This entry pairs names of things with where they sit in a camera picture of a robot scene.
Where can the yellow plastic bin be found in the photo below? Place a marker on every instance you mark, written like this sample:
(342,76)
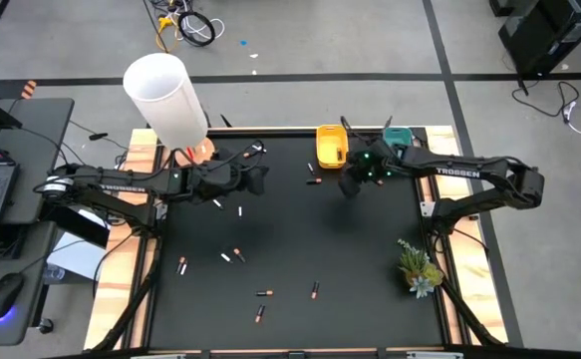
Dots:
(331,142)

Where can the white shade table lamp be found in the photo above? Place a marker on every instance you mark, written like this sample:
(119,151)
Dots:
(163,95)

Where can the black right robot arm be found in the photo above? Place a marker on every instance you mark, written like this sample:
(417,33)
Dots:
(469,172)

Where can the white box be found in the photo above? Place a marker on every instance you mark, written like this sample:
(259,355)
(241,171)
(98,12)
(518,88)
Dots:
(78,256)

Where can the large black equipment case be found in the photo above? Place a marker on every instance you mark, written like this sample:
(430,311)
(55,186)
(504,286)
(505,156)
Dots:
(554,30)

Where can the wooden side board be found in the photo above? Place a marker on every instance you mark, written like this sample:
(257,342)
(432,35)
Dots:
(477,279)
(113,269)

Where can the silver frame bracket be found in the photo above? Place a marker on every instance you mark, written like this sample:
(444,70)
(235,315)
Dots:
(158,356)
(434,355)

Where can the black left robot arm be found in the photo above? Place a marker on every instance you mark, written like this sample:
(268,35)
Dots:
(120,188)

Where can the potted succulent plant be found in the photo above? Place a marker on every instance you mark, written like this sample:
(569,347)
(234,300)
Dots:
(417,271)

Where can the orange black striped marker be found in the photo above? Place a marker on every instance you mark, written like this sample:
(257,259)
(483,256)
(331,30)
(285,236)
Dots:
(29,89)

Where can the teal plastic bin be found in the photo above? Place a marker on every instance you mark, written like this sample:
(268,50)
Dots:
(398,135)

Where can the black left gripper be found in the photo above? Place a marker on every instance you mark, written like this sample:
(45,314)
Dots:
(220,177)

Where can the black caster wheel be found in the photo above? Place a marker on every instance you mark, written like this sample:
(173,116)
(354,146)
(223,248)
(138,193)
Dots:
(46,326)

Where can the black side desk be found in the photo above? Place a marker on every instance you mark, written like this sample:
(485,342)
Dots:
(36,149)

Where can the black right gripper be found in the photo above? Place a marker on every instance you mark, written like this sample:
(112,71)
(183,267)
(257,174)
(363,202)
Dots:
(367,164)

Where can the black mouse with blue light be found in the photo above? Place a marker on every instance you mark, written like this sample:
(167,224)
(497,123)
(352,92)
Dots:
(2,295)

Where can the slim copper-top black battery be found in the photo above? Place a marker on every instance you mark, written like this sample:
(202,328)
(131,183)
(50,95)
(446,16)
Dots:
(259,313)

